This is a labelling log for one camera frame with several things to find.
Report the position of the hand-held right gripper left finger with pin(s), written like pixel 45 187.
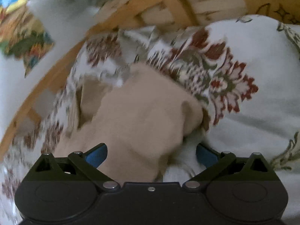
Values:
pixel 97 156

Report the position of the wooden bed frame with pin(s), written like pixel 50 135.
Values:
pixel 150 2

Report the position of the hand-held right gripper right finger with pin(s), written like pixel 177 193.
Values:
pixel 205 156

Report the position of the beige zip jacket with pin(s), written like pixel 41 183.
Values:
pixel 140 112

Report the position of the floral bed sheet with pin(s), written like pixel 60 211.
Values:
pixel 257 112

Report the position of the landscape wall poster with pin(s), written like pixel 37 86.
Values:
pixel 23 39

